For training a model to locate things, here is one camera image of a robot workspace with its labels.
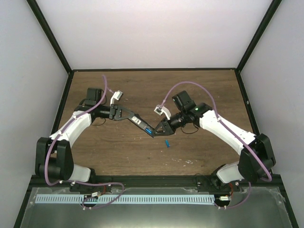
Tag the clear plastic sheet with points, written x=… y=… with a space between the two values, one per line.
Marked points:
x=257 y=207

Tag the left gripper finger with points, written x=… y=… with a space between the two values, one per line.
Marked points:
x=125 y=116
x=126 y=110

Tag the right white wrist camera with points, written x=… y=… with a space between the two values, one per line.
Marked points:
x=162 y=110

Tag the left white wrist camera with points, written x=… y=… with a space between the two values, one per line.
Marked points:
x=116 y=97

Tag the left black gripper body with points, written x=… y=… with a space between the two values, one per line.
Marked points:
x=113 y=112

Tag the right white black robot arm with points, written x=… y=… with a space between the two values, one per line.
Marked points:
x=256 y=157

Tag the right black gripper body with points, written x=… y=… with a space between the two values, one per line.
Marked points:
x=172 y=128

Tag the light blue slotted cable duct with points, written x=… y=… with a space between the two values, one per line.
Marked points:
x=126 y=199

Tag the blue battery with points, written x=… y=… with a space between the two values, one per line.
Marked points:
x=167 y=143
x=148 y=130

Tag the black aluminium frame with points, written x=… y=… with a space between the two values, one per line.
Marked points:
x=162 y=181

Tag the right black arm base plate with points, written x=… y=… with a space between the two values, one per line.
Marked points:
x=209 y=187

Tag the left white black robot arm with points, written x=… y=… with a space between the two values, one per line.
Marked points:
x=54 y=160

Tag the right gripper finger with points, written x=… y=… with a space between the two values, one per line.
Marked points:
x=159 y=129
x=157 y=134

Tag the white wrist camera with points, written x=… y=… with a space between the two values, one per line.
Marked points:
x=162 y=110
x=116 y=97

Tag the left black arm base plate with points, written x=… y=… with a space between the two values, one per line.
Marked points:
x=88 y=188

